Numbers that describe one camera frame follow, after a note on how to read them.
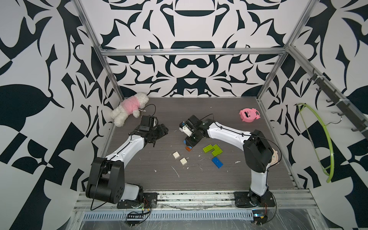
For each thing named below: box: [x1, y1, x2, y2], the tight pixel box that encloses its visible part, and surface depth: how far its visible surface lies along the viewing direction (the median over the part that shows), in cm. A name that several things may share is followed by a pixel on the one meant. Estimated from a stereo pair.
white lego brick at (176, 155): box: [172, 150, 181, 160], surface depth 91 cm
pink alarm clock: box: [239, 107, 261, 123], surface depth 109 cm
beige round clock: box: [270, 147, 279, 165], surface depth 87 cm
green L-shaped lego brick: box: [202, 143, 223, 157], surface depth 93 cm
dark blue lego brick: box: [211, 156, 224, 169], surface depth 87 cm
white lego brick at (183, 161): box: [179, 157, 188, 166], surface depth 88 cm
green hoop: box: [297, 103, 335, 184], surface depth 65 cm
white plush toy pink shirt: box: [110, 92, 150, 128], surface depth 106 cm
